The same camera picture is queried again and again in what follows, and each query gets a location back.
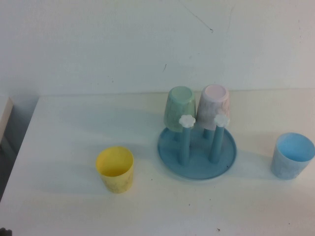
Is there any blue plastic cup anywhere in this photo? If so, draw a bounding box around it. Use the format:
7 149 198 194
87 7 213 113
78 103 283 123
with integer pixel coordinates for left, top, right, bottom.
270 132 315 180

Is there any green plastic cup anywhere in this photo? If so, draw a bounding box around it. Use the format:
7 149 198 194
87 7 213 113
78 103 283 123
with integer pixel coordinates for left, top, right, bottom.
163 86 197 133

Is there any pink plastic cup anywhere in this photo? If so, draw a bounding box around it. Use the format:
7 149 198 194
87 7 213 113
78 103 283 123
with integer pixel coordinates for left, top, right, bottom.
196 84 231 130

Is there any blue cup stand with posts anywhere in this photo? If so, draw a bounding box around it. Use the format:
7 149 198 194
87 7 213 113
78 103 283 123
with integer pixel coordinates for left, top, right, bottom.
157 114 237 182

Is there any yellow plastic cup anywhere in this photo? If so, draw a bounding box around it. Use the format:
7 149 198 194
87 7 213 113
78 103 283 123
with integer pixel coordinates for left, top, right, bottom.
95 146 135 194

